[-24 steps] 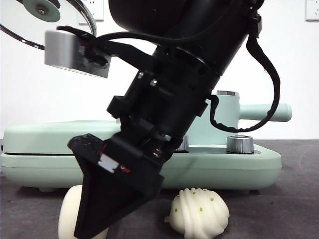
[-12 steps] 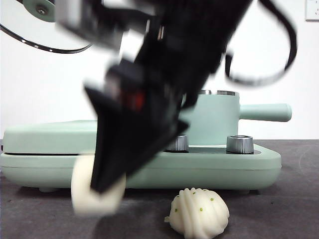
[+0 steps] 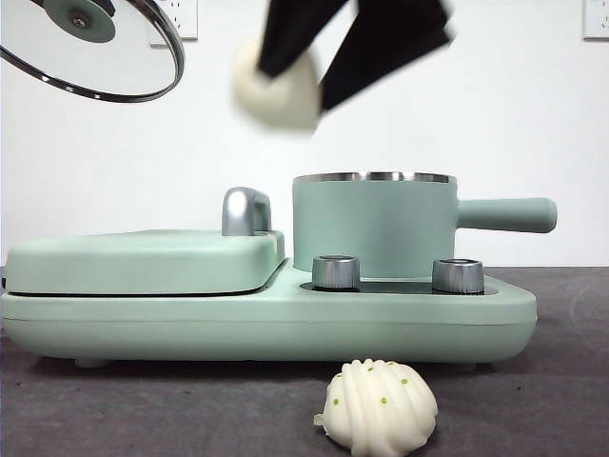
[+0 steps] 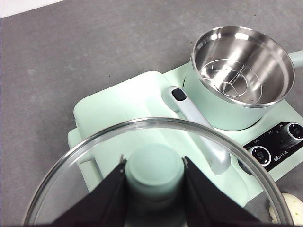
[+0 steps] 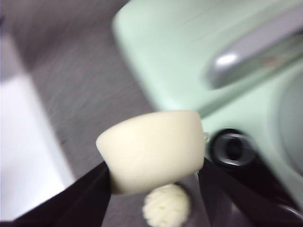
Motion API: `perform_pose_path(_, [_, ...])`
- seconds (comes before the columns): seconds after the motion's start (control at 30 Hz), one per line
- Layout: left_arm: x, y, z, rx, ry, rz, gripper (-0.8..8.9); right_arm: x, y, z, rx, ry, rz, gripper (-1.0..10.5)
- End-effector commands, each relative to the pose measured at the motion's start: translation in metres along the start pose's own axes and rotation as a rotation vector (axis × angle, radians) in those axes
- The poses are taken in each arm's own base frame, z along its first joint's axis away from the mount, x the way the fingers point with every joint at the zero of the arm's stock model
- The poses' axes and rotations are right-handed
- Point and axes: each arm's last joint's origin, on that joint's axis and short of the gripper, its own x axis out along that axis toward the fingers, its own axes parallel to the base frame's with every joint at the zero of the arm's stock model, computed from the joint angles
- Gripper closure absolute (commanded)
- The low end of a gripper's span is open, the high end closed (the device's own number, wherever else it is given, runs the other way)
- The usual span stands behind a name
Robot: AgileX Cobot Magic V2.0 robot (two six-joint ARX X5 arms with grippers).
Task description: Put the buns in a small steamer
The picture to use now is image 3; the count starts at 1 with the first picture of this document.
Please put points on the smooth white steamed bun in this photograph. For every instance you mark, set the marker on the smooth white steamed bun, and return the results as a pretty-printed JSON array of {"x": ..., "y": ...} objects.
[{"x": 285, "y": 105}]

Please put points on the silver control knob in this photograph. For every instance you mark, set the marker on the silver control knob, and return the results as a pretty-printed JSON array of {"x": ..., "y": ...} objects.
[
  {"x": 457, "y": 276},
  {"x": 335, "y": 273}
]

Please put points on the glass pot lid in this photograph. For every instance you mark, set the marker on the glass pot lid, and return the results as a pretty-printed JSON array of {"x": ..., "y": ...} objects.
[{"x": 81, "y": 21}]

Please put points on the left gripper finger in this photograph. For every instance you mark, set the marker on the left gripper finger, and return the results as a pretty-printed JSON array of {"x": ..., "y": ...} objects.
[{"x": 111, "y": 5}]

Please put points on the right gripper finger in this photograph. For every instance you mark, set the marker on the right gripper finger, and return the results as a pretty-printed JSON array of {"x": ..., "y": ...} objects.
[
  {"x": 385, "y": 47},
  {"x": 295, "y": 28}
]

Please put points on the white wall socket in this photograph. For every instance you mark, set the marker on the white wall socket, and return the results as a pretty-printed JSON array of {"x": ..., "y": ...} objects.
[
  {"x": 597, "y": 21},
  {"x": 190, "y": 24}
]

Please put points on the pleated white bun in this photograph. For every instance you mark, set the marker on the pleated white bun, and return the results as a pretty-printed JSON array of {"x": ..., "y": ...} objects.
[{"x": 376, "y": 414}]

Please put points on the green griddle cover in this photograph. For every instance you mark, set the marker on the green griddle cover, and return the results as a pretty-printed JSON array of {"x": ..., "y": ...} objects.
[{"x": 143, "y": 262}]

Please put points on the green breakfast machine base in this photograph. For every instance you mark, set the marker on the green breakfast machine base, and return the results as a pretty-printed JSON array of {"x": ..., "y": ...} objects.
[{"x": 285, "y": 328}]

